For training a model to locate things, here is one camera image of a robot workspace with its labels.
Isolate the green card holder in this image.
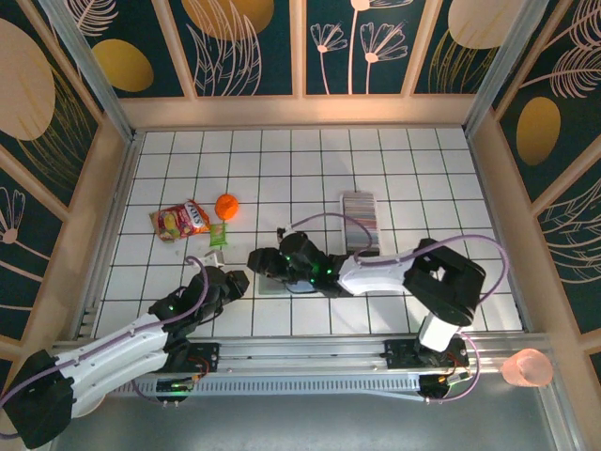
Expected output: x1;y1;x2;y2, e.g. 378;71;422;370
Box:
257;274;323;297

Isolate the stack of coloured cards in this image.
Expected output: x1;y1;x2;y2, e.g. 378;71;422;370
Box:
342;192;379;248

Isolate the white card tray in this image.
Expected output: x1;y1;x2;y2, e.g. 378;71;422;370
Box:
338;190;384;258

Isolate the small green packet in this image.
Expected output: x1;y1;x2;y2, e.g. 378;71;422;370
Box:
208;222;230;248

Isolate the orange ball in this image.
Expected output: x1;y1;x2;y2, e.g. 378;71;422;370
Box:
214;193;240;221

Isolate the orange snack bag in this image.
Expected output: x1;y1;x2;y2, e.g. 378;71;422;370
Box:
148;199;211;242

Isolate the pink plastic cup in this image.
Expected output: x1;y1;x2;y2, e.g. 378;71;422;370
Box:
501;348;554;389

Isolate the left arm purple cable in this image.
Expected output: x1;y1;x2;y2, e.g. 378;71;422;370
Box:
0;256;211;441

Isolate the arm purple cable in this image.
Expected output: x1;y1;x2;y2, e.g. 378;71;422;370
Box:
0;256;211;441
281;213;512;405

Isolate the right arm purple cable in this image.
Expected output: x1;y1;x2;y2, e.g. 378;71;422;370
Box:
281;213;512;405

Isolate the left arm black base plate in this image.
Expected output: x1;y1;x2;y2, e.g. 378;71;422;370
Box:
163;341;222;375

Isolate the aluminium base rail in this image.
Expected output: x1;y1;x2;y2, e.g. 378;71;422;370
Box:
46;334;553;377

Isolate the white slotted cable duct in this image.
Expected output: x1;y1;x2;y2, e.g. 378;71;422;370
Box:
107;375;424;398

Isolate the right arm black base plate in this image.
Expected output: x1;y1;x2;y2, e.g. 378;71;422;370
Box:
383;336;470;371

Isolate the aluminium frame post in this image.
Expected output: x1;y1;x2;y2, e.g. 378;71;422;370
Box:
37;0;140;145
463;0;550;137

